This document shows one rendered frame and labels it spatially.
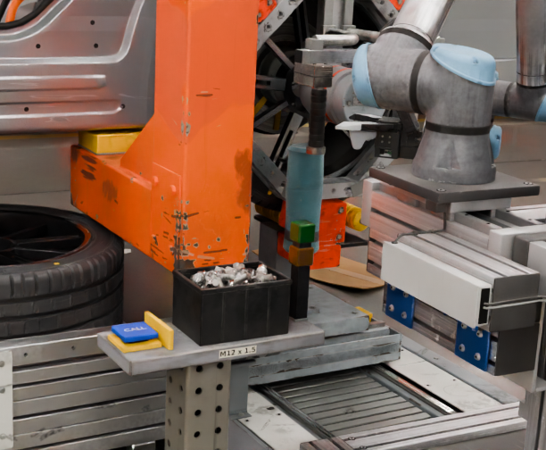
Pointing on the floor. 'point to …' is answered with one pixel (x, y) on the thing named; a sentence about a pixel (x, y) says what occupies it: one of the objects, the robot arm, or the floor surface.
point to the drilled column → (198, 407)
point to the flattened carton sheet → (347, 275)
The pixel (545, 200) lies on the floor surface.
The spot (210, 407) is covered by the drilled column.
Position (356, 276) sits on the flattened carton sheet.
